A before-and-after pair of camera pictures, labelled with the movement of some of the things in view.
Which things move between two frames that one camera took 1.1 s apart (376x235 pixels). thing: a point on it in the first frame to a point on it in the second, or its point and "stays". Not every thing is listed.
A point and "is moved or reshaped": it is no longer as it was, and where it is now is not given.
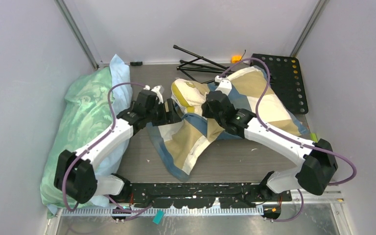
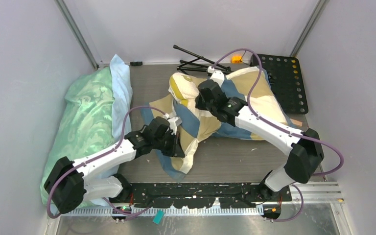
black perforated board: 287,80 stays
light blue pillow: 113,162 stays
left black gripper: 169,117 to 176,150
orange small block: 236,58 stays
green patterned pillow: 86,111 stays
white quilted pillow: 189,95 is moved or reshaped
